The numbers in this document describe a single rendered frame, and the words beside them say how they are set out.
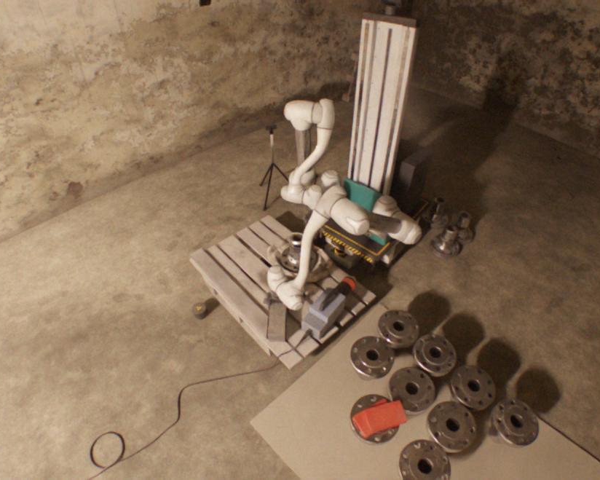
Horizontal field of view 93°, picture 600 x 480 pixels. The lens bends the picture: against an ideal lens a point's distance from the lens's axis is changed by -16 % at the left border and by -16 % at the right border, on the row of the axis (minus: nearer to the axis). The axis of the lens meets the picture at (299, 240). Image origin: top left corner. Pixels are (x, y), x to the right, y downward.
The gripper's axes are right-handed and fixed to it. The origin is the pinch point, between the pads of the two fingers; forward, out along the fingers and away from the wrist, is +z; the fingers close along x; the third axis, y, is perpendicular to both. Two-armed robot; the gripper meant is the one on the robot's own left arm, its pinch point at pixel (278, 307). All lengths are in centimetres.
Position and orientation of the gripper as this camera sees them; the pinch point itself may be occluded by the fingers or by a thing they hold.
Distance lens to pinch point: 224.4
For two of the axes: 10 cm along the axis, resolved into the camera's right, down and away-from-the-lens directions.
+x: 10.0, 0.1, -0.1
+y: -0.1, 6.9, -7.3
